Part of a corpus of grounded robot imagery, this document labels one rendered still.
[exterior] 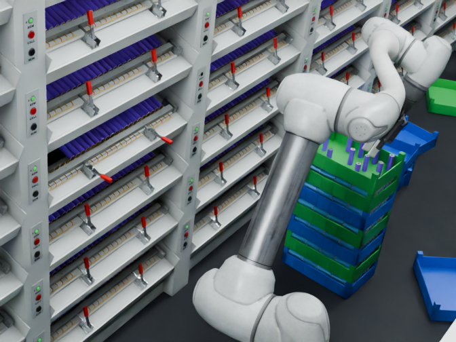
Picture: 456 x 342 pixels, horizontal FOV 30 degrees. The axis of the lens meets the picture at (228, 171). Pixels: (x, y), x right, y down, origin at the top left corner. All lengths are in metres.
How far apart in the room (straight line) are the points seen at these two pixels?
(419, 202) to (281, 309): 1.64
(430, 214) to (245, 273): 1.58
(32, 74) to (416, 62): 1.31
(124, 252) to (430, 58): 1.15
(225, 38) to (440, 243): 1.38
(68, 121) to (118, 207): 0.45
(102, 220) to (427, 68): 1.13
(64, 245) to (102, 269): 0.26
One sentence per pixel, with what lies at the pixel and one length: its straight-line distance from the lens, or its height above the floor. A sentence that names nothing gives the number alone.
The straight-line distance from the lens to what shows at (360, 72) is 3.93.
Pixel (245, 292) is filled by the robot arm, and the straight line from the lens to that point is 2.32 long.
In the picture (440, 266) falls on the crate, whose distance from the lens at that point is 3.46.
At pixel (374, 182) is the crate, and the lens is 2.88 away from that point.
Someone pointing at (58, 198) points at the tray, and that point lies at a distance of 2.29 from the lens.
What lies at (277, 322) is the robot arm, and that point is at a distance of 2.28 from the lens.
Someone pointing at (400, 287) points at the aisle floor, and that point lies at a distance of 3.32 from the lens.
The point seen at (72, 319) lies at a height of 0.17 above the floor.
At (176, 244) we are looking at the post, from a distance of 2.94.
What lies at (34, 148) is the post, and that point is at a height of 0.94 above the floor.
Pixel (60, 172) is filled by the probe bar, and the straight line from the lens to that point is 2.32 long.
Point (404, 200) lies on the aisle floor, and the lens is 3.79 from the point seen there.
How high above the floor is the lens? 2.09
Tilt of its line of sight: 34 degrees down
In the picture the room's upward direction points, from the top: 7 degrees clockwise
